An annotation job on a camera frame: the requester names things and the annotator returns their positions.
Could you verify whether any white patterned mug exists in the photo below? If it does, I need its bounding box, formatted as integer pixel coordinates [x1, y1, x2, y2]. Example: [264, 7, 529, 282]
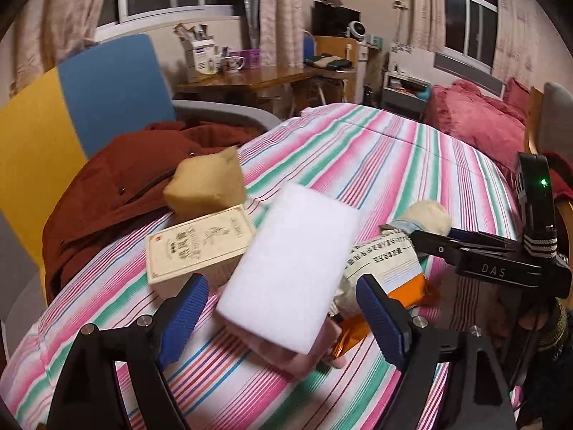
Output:
[219, 54, 247, 73]

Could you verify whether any white printed packet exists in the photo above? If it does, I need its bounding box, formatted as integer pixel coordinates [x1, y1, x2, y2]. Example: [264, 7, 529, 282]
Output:
[331, 228, 424, 319]

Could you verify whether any orange foil packet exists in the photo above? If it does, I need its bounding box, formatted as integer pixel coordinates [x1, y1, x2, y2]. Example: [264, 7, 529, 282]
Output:
[329, 273, 442, 368]

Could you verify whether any red-brown jacket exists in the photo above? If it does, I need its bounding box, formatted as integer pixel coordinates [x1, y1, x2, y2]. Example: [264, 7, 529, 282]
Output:
[42, 121, 265, 301]

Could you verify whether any grey bedside cabinet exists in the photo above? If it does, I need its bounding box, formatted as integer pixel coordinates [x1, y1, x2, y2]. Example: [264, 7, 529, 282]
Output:
[380, 72, 433, 119]

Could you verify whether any yellow foam sponge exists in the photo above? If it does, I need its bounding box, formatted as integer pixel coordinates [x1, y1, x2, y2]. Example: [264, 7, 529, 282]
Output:
[163, 146, 247, 222]

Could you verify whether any cream fluffy ball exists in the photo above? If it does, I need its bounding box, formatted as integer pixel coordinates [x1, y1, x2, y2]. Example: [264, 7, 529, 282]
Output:
[380, 201, 453, 239]

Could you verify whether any pink green striped blanket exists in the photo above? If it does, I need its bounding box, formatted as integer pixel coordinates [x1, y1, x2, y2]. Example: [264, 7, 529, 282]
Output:
[4, 103, 538, 430]

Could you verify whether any cream printed box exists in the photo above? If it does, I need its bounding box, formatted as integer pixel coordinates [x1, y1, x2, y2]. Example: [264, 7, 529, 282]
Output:
[147, 204, 257, 301]

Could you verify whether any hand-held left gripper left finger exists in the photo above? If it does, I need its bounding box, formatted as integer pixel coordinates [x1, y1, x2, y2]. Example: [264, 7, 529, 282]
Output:
[47, 273, 211, 430]

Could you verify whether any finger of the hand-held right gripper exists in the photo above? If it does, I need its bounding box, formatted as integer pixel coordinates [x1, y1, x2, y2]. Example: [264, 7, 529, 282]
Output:
[409, 230, 522, 264]
[448, 228, 522, 248]

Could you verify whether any black monitor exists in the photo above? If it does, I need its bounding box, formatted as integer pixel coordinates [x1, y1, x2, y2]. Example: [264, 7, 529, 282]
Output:
[312, 0, 361, 37]

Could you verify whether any white melamine sponge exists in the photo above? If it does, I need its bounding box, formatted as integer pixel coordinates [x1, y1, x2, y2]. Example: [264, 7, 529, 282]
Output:
[215, 182, 361, 354]

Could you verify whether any grey yellow blue chair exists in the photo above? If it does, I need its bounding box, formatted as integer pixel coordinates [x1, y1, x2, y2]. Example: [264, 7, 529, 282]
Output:
[0, 33, 283, 323]

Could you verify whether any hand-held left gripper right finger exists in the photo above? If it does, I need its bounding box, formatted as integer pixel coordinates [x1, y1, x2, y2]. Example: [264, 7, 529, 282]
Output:
[356, 274, 517, 430]

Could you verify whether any red bed cover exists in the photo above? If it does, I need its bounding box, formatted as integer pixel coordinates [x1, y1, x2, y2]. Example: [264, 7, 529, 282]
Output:
[423, 78, 531, 180]

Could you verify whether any grey cushioned wooden chair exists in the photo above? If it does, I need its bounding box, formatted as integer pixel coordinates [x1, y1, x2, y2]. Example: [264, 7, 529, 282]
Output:
[524, 81, 573, 157]

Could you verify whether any floral pink curtain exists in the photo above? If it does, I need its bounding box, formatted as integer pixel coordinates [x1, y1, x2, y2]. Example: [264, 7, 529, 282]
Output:
[490, 0, 556, 95]
[409, 0, 448, 54]
[257, 0, 305, 72]
[11, 0, 117, 95]

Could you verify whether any pink sponge block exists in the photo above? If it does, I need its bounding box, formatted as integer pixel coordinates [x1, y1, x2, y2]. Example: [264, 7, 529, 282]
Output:
[251, 318, 345, 383]

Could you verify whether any dark green folded cloth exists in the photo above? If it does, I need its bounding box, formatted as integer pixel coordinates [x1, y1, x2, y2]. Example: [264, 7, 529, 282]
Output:
[304, 54, 354, 72]

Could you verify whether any white carton on desk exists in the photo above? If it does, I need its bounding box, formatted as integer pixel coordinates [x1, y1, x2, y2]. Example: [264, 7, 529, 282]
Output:
[174, 22, 220, 83]

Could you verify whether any wooden desk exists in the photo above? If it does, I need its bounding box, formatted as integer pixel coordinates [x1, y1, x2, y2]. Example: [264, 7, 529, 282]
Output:
[174, 65, 359, 113]

